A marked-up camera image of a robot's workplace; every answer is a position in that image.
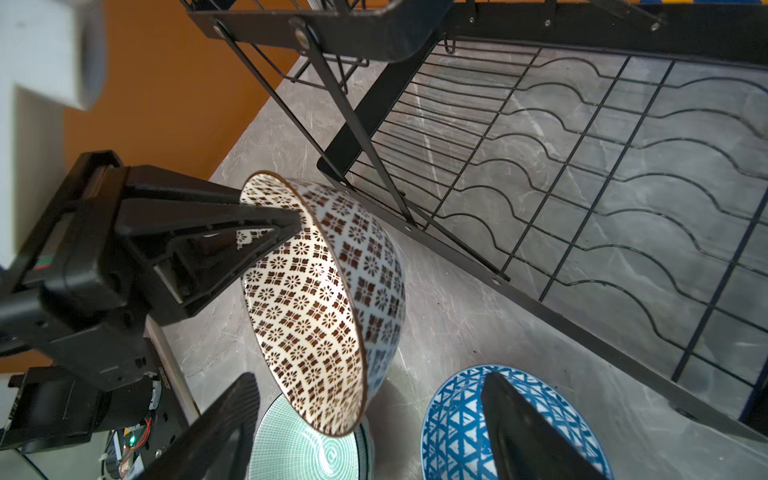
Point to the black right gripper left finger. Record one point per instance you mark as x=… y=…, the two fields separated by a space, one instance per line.
x=218 y=444

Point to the black wire dish rack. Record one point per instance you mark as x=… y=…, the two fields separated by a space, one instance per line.
x=603 y=164

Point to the green spiral bowl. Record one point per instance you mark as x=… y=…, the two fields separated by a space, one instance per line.
x=286 y=447

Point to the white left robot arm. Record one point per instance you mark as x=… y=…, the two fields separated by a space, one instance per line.
x=53 y=56

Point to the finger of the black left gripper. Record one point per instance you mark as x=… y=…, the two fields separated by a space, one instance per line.
x=189 y=254
x=157 y=196

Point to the brown patterned bowl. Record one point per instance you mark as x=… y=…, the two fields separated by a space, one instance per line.
x=327 y=307

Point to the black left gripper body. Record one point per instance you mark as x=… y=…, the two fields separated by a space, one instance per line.
x=75 y=291

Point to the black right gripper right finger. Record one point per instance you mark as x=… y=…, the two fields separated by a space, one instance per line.
x=524 y=445

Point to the blue triangle patterned bowl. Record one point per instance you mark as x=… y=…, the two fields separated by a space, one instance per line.
x=455 y=442

